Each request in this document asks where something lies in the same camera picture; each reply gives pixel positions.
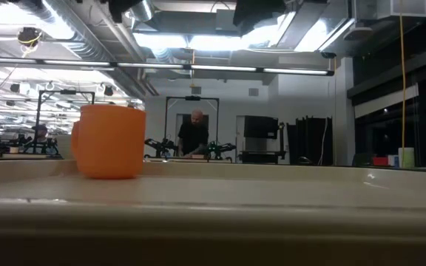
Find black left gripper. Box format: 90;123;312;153
107;0;143;23

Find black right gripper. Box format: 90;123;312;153
233;0;288;37

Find orange plastic mug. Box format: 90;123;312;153
70;104;147;180

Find beige plastic tray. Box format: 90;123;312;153
0;159;426;266

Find long ceiling light bar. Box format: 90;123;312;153
0;56;335;77

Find yellow black ceiling reel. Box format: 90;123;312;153
17;27;43;47

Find black curtain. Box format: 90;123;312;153
286;116;334;166

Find person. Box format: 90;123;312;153
31;124;50;145
177;109;210;158

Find black cart table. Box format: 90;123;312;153
238;122;288;164

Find pale green cup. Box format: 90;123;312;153
398;147;416;169

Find round silver air duct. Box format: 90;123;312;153
126;0;155;22

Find black gantry frame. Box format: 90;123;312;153
34;89;95;154
164;96;220;163

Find white cable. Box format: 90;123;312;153
318;117;328;166

